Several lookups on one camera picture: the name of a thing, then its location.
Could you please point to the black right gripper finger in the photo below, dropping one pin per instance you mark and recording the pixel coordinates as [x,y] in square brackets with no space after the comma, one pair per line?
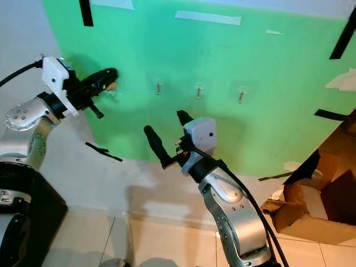
[157,144]
[184,119]

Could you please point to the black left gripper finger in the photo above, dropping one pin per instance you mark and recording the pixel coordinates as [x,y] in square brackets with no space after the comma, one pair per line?
[101,79]
[96,111]

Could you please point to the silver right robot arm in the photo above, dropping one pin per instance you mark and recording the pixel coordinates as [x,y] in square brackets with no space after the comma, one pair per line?
[233,211]

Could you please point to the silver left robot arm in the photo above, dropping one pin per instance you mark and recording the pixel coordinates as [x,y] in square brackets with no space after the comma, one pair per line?
[22,139]

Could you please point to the white tape strip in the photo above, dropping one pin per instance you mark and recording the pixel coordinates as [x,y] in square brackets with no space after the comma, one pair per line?
[273,31]
[292,166]
[342,80]
[208,18]

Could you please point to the black cabinet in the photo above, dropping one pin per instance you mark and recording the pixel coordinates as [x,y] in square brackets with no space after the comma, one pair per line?
[47,222]

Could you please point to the open brown cardboard box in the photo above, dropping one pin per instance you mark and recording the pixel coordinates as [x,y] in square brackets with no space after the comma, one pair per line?
[311,222]

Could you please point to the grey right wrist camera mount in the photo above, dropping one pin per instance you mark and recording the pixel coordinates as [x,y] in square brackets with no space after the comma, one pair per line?
[203,133]

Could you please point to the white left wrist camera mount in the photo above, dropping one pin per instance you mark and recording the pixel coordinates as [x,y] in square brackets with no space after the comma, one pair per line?
[57,78]

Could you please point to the metal wall hook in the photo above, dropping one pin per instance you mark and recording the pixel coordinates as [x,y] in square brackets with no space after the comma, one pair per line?
[198,93]
[158,89]
[242,96]

